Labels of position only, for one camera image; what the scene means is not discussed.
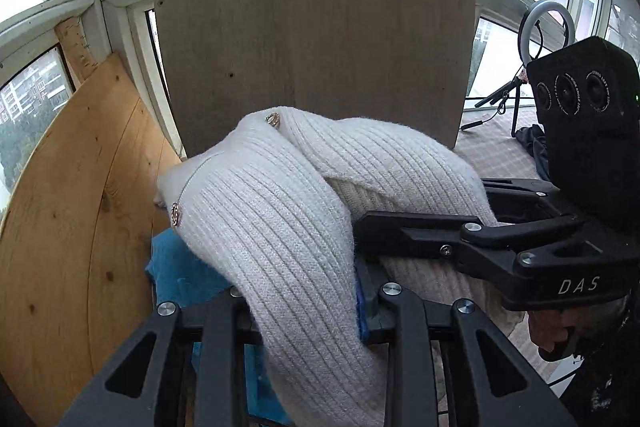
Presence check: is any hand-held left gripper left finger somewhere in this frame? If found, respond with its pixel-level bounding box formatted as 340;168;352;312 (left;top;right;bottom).
57;287;263;427

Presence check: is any pine wood board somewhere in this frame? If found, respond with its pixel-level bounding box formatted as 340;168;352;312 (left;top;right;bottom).
0;52;183;427

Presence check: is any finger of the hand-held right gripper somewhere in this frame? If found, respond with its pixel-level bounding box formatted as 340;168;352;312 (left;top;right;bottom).
355;210;587;281
479;177;577;224

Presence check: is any pink plaid cloth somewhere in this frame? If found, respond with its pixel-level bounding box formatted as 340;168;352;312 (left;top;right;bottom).
380;107;556;413

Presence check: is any dark grey garment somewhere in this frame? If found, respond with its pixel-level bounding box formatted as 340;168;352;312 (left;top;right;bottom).
515;123;556;182

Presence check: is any cream knit sweater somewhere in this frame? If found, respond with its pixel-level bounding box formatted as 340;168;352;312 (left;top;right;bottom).
156;106;526;427

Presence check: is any small wood strip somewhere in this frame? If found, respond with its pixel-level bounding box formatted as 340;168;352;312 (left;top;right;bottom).
54;16;98;80

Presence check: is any light grey-brown wood board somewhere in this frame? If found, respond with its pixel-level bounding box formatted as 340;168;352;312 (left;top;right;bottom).
151;0;477;158

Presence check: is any person's right hand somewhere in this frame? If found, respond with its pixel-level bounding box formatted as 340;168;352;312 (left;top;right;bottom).
527;309;582;354

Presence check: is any blue folded jacket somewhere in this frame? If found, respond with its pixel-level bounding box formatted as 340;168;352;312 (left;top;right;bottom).
145;229;296;425

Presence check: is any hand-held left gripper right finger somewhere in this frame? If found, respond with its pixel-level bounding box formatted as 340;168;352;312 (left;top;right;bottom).
352;257;581;427

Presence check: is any ring light cable with controller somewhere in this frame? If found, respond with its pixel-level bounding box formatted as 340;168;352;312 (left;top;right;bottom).
460;97;511;132

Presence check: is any black tripod stand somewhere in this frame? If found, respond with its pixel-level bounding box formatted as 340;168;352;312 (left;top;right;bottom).
474;67;536;138

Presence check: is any person's right forearm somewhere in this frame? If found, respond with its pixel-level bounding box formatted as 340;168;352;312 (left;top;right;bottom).
555;297;640;427

